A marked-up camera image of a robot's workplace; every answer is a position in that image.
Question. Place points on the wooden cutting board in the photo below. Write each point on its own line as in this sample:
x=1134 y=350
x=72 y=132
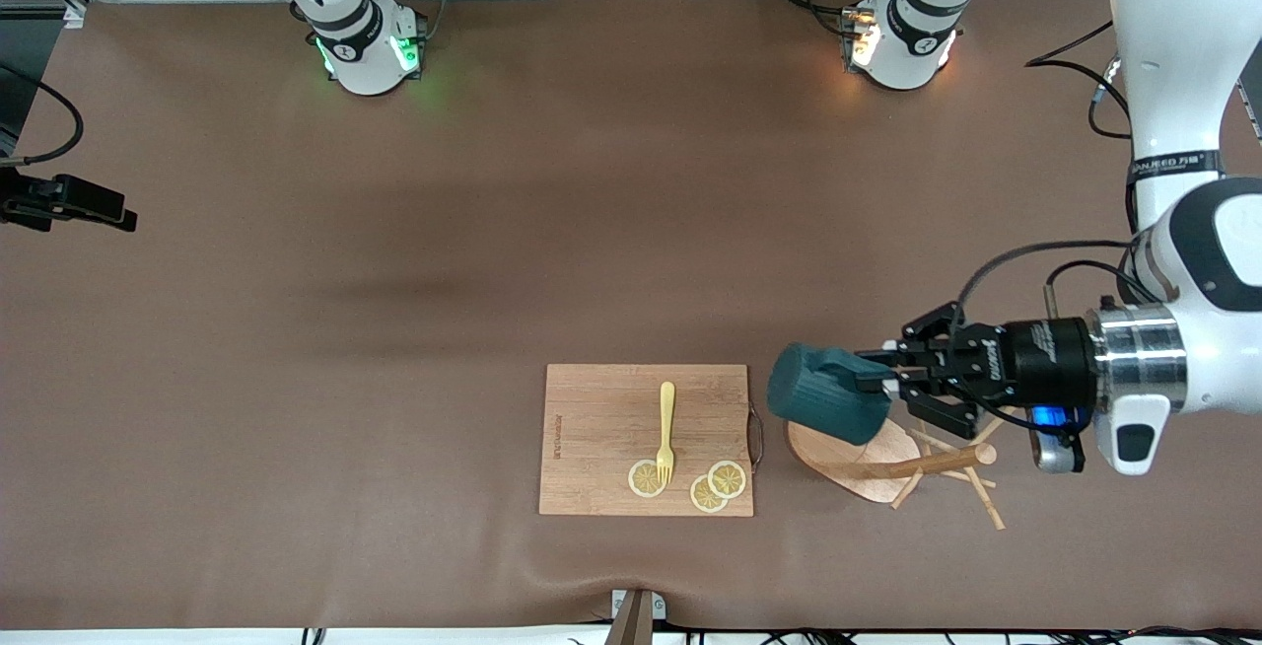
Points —
x=601 y=438

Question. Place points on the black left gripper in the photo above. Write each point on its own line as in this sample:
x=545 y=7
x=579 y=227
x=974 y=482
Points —
x=1045 y=361

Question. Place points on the dark green mug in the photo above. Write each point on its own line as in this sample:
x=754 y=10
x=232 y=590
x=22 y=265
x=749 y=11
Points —
x=818 y=394

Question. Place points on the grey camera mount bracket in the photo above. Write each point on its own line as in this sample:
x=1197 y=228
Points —
x=636 y=615

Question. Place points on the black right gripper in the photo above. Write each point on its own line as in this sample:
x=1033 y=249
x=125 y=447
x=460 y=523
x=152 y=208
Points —
x=69 y=201

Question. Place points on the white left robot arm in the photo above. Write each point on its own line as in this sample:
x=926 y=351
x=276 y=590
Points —
x=1183 y=53

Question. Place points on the wooden mug tree rack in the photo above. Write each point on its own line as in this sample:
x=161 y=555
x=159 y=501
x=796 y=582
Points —
x=877 y=472

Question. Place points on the yellow plastic fork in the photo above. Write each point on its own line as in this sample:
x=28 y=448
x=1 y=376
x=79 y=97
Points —
x=667 y=418

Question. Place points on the lemon slice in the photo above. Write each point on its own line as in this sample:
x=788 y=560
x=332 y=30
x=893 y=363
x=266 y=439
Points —
x=643 y=479
x=730 y=477
x=705 y=497

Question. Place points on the brown table mat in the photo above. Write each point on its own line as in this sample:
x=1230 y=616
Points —
x=631 y=280

